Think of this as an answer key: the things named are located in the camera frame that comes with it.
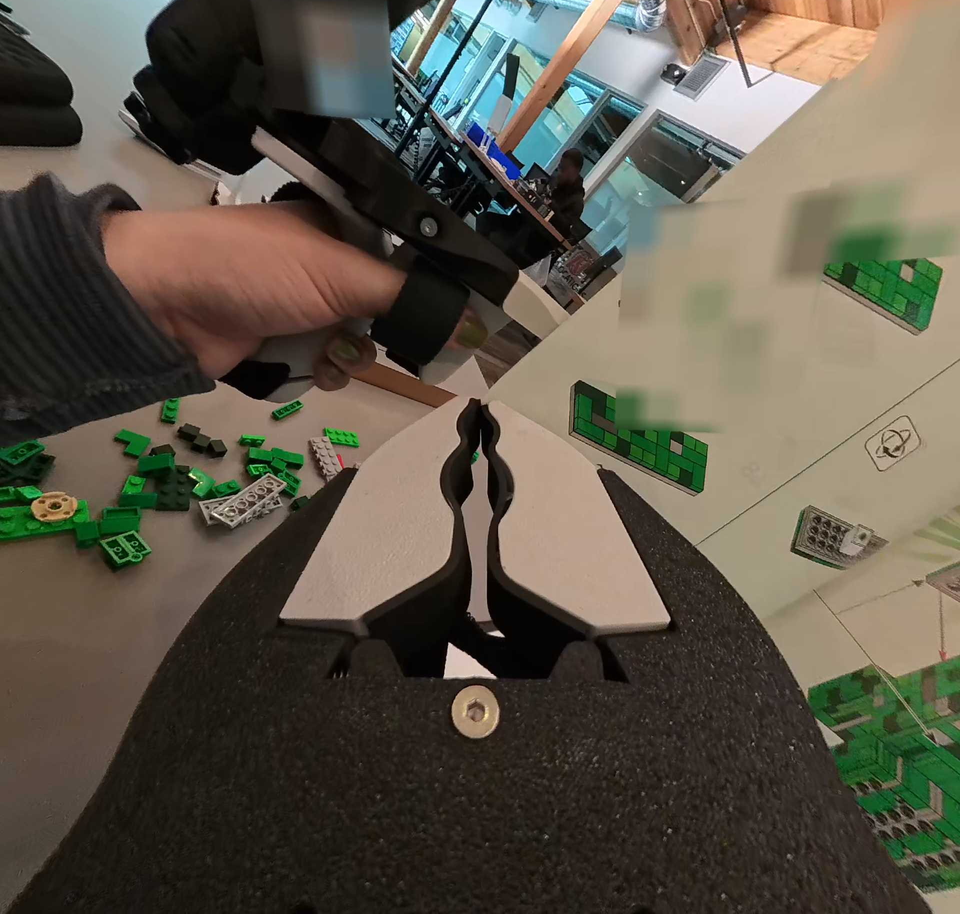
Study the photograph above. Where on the tan round toy plate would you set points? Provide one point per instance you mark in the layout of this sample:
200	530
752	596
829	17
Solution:
54	507

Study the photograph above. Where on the pale green instruction booklet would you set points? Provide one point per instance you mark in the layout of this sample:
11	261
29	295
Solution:
787	494

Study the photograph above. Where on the blue bin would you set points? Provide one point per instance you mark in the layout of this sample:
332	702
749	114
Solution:
495	156

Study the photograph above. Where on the person's left hand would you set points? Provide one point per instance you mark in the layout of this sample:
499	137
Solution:
240	276

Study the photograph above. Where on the black cushion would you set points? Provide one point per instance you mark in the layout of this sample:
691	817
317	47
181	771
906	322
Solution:
37	126
30	66

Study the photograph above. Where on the pile of green toy bricks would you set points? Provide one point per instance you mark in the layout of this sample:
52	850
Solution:
150	471

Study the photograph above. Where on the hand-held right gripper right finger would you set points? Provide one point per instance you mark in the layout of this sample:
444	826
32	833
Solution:
577	546

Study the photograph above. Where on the long light grey toy plate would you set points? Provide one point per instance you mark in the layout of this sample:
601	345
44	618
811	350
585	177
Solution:
251	501

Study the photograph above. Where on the person's left forearm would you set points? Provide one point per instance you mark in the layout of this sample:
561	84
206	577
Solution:
60	306

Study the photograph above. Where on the wooden post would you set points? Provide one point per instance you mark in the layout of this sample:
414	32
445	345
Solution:
570	51

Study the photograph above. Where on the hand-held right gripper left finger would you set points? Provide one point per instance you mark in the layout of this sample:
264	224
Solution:
375	531

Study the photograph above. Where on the black floor lamp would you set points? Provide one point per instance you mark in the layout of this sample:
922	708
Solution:
457	68

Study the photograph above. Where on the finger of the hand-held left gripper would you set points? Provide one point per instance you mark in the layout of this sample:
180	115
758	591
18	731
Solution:
304	171

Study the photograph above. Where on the grey wall vent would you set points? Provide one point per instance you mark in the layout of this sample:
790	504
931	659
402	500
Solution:
701	77

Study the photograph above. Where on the grey desk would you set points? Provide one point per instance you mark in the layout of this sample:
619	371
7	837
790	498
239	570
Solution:
112	666

